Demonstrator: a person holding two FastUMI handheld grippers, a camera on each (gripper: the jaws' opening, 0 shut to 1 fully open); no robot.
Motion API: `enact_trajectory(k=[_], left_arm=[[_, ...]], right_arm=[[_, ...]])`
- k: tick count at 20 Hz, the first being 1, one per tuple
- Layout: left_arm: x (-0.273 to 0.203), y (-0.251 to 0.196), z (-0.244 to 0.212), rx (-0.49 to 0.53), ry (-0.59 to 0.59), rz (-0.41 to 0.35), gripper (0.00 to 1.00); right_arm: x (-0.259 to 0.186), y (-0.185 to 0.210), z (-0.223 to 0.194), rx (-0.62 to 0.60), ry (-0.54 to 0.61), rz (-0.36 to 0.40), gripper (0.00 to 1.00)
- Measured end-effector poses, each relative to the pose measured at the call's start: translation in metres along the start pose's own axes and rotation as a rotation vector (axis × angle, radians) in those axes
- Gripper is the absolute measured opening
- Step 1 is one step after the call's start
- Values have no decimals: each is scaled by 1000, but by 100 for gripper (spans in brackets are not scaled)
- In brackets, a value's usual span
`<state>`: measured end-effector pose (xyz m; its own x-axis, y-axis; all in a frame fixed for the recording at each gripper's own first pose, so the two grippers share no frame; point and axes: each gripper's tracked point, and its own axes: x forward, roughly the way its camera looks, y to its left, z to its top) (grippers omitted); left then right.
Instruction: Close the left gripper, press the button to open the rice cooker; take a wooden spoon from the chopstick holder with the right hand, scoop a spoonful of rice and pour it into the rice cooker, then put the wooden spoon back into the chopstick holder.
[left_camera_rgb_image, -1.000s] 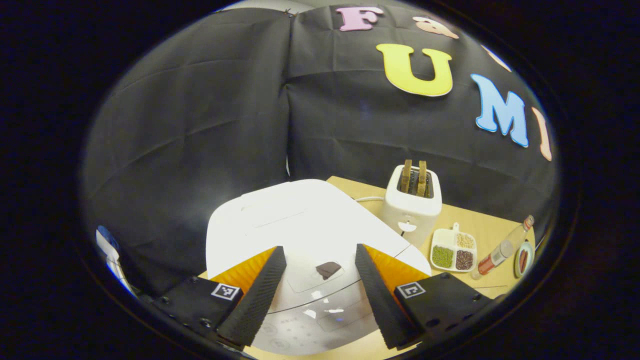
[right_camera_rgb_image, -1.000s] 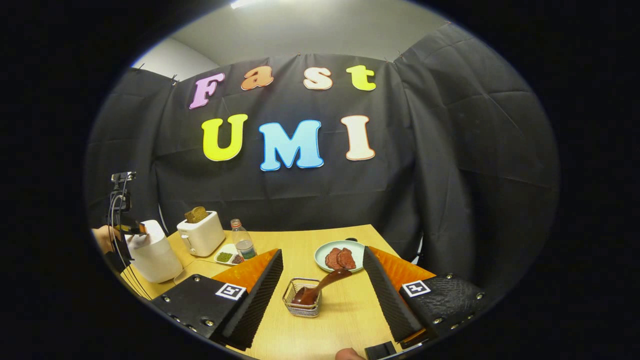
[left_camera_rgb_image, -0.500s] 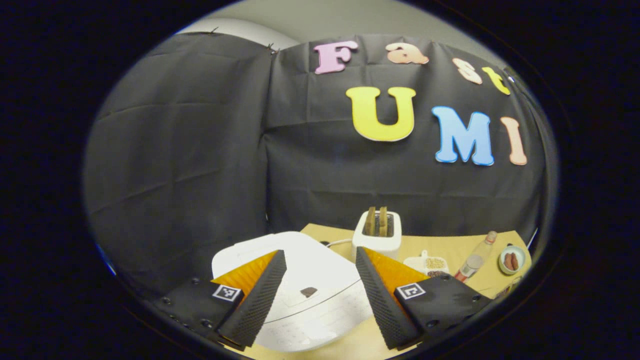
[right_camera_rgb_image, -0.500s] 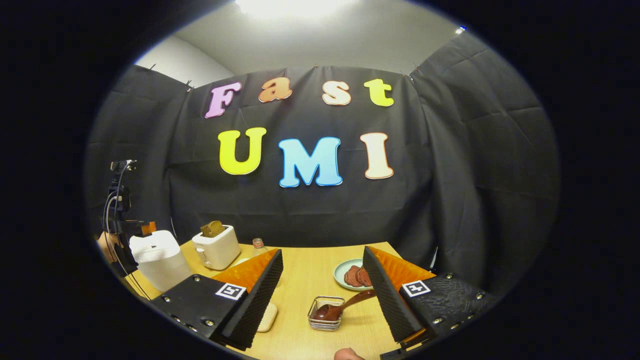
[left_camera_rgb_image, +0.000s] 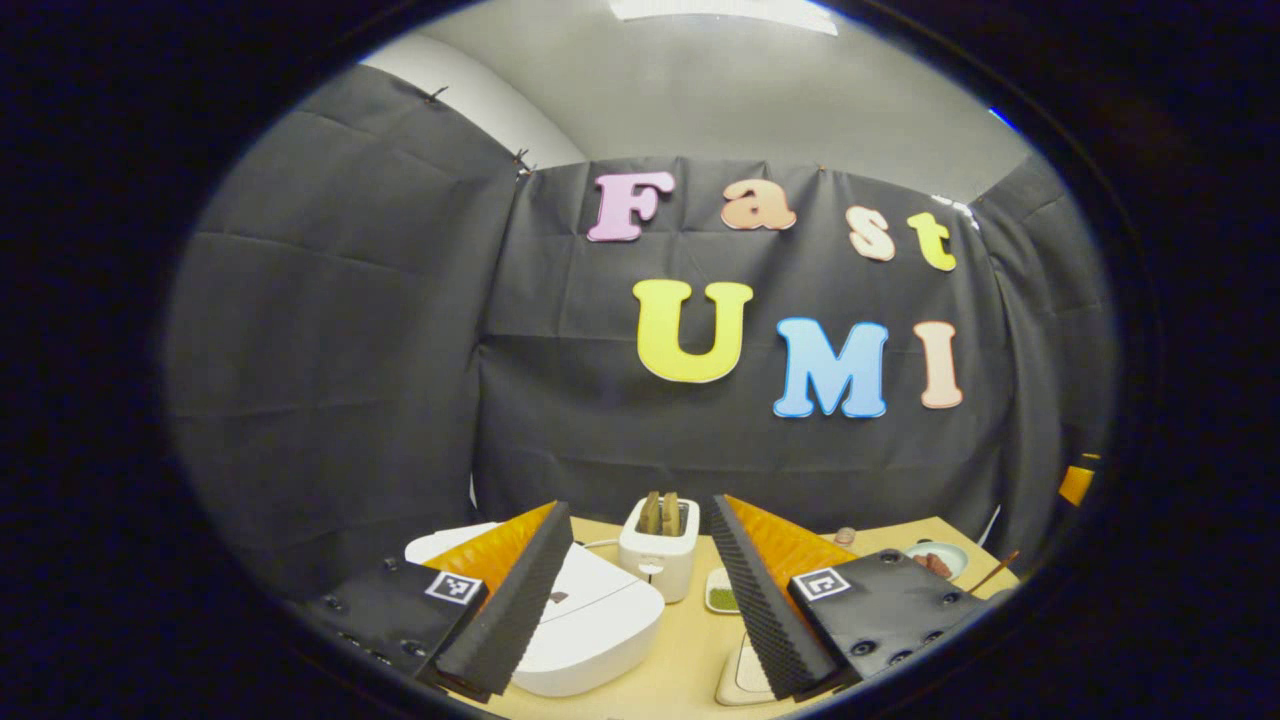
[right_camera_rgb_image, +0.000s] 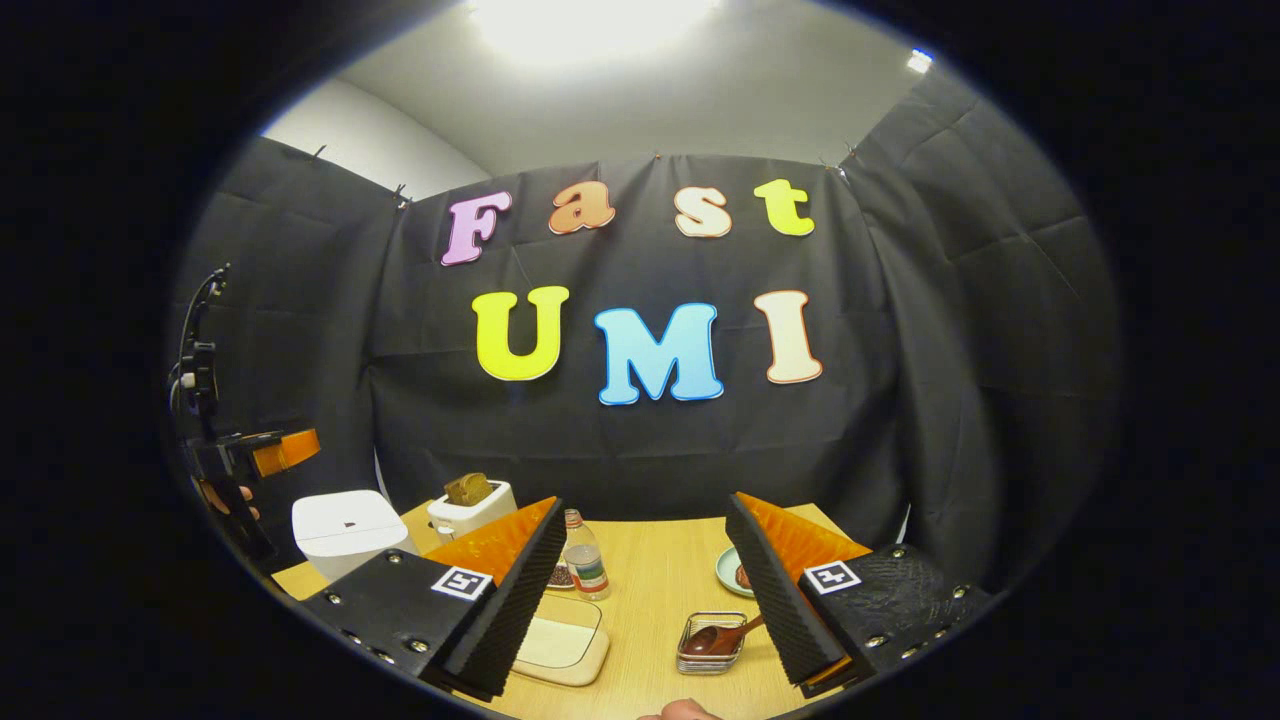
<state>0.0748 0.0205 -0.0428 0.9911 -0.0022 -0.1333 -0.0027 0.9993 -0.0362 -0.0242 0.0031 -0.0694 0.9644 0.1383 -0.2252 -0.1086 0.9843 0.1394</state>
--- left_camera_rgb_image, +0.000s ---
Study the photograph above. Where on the large ceiling light panel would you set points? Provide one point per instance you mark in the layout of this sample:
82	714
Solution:
725	12

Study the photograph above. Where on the brown wooden spoon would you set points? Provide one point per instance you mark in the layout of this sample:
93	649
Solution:
995	573

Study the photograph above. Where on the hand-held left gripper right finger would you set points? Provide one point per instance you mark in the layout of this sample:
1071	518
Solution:
765	610

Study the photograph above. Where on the brown toast slice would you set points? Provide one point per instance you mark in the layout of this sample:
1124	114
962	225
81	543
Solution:
650	512
672	513

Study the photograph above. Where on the white rice cooker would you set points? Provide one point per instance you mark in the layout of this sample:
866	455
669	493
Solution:
600	630

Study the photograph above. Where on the white divided grain dish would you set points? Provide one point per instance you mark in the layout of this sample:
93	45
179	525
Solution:
722	595

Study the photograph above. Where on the white toaster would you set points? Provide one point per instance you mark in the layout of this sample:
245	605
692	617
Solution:
660	560

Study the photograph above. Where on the pale green plate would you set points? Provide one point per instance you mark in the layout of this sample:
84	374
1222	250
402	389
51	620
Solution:
955	555

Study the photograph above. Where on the black backdrop cloth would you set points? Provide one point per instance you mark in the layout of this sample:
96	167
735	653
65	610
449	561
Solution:
350	330

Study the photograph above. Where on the red meat slice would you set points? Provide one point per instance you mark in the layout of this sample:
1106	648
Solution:
938	565

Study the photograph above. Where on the clear plastic bottle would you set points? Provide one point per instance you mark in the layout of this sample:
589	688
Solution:
846	537

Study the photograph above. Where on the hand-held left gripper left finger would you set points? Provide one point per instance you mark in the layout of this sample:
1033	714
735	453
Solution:
515	610

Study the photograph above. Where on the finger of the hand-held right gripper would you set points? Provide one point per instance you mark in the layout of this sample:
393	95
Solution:
1078	480

